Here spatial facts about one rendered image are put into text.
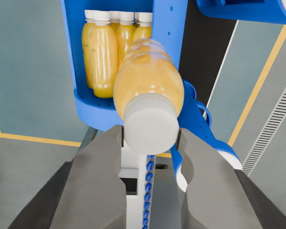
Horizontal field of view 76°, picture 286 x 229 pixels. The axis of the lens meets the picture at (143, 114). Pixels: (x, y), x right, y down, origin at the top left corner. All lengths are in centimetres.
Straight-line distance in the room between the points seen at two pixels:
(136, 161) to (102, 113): 53
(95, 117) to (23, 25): 149
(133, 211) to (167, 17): 106
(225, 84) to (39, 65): 166
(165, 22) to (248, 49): 147
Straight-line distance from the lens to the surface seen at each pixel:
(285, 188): 311
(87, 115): 46
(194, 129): 89
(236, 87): 190
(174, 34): 42
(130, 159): 91
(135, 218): 130
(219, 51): 157
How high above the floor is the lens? 159
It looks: 61 degrees down
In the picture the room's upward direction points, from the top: 179 degrees counter-clockwise
